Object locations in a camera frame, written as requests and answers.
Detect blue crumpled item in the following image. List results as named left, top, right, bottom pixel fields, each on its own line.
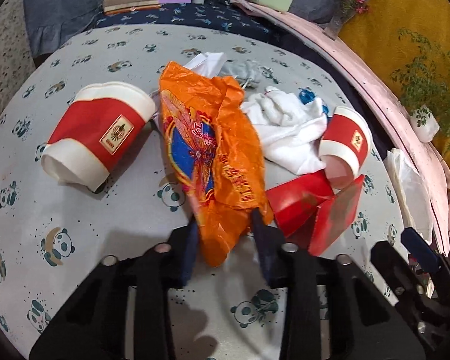
left=298, top=88, right=329, bottom=116

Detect white crumpled cloth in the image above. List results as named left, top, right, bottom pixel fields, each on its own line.
left=241, top=86, right=328, bottom=176

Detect red paper cup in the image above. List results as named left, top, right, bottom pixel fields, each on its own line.
left=319, top=106, right=373, bottom=189
left=40, top=81, right=157, bottom=192

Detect panda print tablecloth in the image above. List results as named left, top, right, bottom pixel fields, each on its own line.
left=0, top=24, right=407, bottom=359

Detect left red paper cup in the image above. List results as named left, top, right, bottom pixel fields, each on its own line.
left=40, top=81, right=157, bottom=192

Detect glass vase pink flowers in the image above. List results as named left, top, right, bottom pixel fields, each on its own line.
left=323, top=0, right=369, bottom=41

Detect grey drawstring pouch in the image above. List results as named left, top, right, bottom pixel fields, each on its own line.
left=219, top=59, right=261, bottom=89

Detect white plastic trash bag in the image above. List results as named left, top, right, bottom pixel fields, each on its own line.
left=383, top=144, right=450, bottom=255

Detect pink cloth shelf cover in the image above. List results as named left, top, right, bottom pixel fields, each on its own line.
left=232, top=0, right=450, bottom=254

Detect yellow backdrop cloth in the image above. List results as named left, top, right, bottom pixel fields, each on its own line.
left=339, top=0, right=450, bottom=189

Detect navy floral cloth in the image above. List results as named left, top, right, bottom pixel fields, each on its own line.
left=91, top=2, right=283, bottom=43

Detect green plant white pot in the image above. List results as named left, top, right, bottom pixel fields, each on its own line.
left=391, top=28, right=450, bottom=151

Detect orange snack wrapper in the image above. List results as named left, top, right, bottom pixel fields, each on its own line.
left=159, top=62, right=273, bottom=267

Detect red envelope packet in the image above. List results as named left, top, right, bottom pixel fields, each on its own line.
left=266, top=171, right=364, bottom=256

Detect white folded paper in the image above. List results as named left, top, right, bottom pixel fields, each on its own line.
left=184, top=52, right=227, bottom=78

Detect right red paper cup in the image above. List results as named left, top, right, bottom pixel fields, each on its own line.
left=319, top=106, right=373, bottom=189

